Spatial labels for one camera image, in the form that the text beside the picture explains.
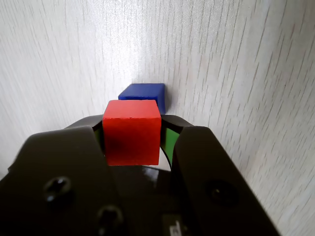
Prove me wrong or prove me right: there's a red wooden cube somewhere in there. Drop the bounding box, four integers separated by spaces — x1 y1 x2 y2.
102 99 162 167

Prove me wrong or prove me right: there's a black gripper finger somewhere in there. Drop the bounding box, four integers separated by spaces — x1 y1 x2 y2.
159 115 282 236
0 114 129 236

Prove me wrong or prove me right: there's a blue wooden cube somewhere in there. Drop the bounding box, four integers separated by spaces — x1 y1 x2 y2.
118 83 166 115

